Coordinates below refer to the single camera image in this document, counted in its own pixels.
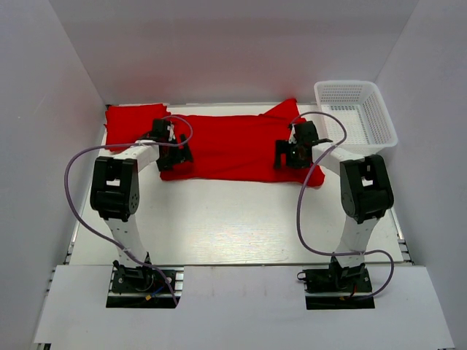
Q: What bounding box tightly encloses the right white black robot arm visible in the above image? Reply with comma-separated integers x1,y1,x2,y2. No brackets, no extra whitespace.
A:
274,121,394,280

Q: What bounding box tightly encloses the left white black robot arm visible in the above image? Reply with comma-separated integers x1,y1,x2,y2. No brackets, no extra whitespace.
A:
90,117,193,268

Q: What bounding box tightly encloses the folded red t shirt stack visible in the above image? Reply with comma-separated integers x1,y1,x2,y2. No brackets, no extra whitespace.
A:
105,104,170,152

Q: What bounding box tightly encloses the white plastic basket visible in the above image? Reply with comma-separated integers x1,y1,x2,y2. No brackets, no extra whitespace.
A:
314,80,398,155

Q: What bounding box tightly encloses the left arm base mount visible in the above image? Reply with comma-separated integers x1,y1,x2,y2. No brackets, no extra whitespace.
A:
106,265,183,309

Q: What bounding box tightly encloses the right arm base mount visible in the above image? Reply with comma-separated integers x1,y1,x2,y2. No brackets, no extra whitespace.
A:
296,268,375,311

